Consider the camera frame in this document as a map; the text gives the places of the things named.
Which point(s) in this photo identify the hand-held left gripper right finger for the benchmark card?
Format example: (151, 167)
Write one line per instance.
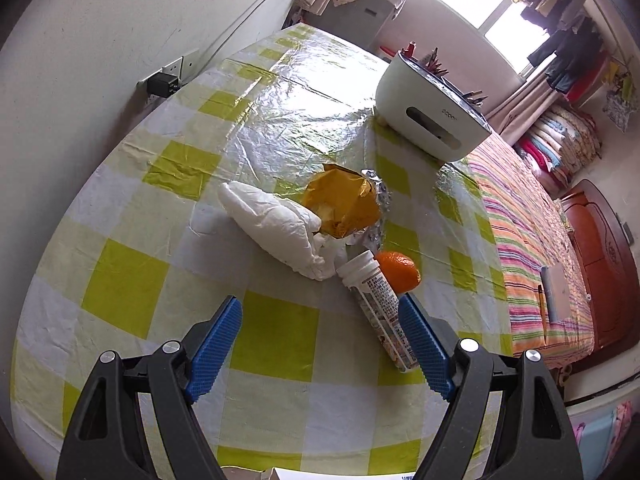
(425, 350)

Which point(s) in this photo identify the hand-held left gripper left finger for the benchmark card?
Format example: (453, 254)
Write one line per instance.
(215, 350)

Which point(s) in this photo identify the white plastic bottle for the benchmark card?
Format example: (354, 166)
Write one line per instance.
(375, 300)

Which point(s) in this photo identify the orange fruit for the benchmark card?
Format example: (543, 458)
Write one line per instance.
(400, 267)

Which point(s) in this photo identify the white plastic bag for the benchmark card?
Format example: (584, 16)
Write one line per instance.
(270, 225)

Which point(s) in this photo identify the yellow snack bag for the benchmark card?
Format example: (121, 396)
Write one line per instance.
(345, 200)

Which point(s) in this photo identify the yellow pencil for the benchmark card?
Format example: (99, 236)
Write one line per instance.
(541, 310)

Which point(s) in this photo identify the beige slipper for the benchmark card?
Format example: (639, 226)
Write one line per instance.
(565, 375)

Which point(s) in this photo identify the striped bedsheet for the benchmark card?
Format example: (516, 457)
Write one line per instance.
(520, 240)

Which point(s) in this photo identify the blue storage box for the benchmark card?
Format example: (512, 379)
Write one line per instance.
(600, 435)

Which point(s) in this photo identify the wooden headboard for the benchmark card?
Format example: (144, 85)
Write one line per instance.
(600, 260)

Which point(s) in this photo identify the pink blanket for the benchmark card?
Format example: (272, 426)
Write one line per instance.
(623, 420)

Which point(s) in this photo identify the small grey box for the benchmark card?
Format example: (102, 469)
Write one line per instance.
(624, 227)

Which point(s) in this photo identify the stack of folded quilts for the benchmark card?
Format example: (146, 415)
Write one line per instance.
(555, 140)

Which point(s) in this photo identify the white desk organizer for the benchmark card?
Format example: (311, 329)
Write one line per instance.
(425, 95)

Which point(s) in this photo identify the beige curtain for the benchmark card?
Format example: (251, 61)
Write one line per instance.
(520, 105)

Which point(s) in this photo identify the black charger plug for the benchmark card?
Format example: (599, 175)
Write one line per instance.
(162, 85)

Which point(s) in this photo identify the bunch of pens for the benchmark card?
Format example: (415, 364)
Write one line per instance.
(436, 64)

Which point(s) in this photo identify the floral hanging bag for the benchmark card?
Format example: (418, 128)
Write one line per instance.
(620, 105)

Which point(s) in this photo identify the row of hanging clothes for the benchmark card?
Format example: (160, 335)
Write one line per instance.
(565, 55)

